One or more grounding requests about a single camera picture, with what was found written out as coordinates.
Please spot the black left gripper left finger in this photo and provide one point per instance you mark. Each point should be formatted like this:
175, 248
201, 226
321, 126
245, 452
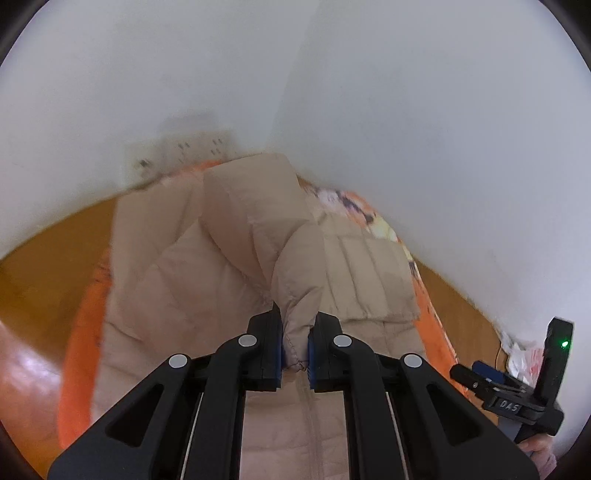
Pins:
184, 420

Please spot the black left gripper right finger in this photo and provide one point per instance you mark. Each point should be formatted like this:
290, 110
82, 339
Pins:
404, 420

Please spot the beige puffer down jacket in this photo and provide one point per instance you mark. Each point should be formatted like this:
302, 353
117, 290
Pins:
294, 433

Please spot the person's right hand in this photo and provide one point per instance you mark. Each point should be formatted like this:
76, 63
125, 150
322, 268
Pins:
540, 449

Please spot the white plastic bag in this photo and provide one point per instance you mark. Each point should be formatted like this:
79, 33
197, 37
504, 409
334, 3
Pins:
523, 362

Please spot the white wall socket panel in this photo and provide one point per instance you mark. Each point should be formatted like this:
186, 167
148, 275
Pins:
147, 160

